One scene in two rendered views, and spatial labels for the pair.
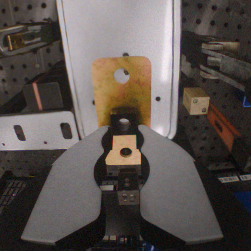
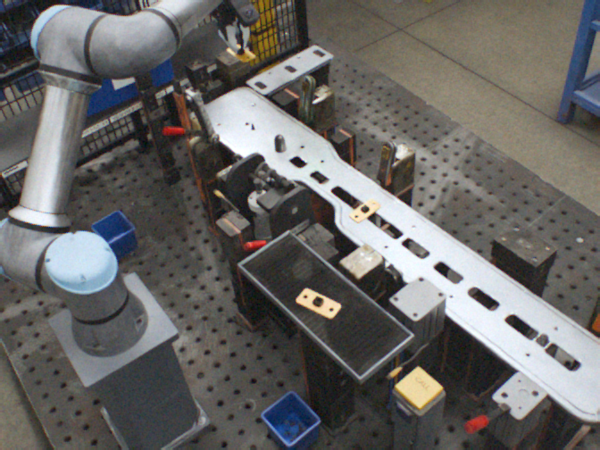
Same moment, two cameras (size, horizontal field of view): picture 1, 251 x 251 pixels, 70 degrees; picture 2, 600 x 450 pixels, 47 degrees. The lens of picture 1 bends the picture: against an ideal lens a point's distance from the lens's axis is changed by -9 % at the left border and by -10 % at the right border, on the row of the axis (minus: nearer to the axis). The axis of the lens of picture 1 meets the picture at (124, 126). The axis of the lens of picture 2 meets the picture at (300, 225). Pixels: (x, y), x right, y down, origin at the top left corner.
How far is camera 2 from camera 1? 1.76 m
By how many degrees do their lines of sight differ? 22
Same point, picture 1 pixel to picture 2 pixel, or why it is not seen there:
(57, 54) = not seen: hidden behind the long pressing
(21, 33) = (305, 92)
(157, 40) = (242, 142)
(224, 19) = (191, 269)
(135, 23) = (260, 141)
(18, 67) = not seen: hidden behind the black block
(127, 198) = (195, 63)
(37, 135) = (278, 73)
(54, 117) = (272, 87)
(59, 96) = (278, 100)
